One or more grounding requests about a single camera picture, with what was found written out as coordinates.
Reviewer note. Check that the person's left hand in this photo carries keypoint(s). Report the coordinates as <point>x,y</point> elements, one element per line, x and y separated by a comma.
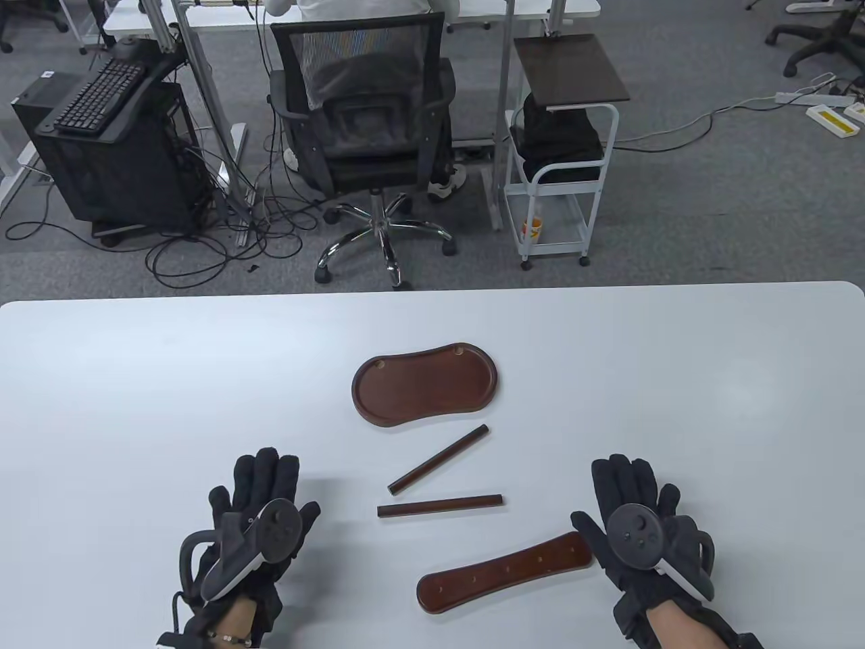
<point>267,473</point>

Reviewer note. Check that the person's right hand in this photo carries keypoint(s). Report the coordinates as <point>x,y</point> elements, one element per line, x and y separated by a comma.
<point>622,480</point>

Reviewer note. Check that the wooden key rack bar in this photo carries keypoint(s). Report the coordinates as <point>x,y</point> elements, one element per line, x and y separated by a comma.
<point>500,573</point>

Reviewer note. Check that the wooden key rack rod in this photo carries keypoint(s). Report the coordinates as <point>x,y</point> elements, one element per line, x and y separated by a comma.
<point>439,458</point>
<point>439,506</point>

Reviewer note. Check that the wooden key rack tray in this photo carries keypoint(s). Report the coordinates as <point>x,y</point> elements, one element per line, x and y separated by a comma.
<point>426,389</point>

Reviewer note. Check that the person's left forearm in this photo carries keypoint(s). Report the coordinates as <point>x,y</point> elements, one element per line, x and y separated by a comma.
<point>233,622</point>

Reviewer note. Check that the person's right forearm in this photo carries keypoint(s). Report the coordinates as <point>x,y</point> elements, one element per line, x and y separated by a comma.
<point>676,629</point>

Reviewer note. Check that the black white hand controller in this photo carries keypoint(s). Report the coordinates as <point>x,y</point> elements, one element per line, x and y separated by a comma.
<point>632,534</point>
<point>277,534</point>

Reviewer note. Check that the orange bottle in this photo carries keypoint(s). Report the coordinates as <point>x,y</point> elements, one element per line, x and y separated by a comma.
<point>534,231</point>

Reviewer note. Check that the white rolling cart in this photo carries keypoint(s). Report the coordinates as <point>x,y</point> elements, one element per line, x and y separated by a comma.
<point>608,169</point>

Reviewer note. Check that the black computer tower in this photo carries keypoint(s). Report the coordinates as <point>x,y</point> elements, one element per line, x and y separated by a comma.
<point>115,176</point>

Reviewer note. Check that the black bag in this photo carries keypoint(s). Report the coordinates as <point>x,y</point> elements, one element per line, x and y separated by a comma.
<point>554,142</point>

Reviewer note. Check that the black mesh office chair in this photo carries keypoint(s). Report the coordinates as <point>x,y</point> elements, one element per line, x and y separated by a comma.
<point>365,135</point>

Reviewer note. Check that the black keyboard tray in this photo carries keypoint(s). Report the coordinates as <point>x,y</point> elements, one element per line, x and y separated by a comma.
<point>145,101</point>

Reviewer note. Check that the black keyboard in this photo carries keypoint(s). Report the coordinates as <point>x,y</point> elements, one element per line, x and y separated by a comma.
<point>101,94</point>

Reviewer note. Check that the white yellow flat box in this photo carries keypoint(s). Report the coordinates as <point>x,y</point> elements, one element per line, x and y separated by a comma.
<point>857,113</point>
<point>831,122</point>

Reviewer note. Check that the dark wooden board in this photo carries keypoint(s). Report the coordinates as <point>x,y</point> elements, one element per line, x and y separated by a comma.
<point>571,67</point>

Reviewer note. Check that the white power strip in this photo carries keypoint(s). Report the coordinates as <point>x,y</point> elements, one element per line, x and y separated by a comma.
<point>811,99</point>

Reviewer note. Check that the black office chair base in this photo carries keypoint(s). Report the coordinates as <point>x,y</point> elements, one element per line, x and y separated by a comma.
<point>811,37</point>
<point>34,17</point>

